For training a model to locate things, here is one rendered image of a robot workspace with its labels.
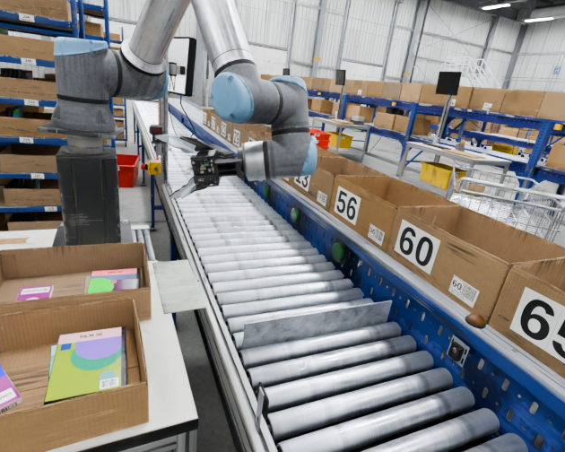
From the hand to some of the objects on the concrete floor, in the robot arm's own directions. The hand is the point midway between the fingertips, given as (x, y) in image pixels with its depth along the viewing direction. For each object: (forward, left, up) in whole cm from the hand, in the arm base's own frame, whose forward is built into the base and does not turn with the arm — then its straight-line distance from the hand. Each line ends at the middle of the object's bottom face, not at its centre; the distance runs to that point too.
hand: (162, 167), depth 86 cm
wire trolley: (+205, +94, -108) cm, 250 cm away
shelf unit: (-98, +156, -118) cm, 218 cm away
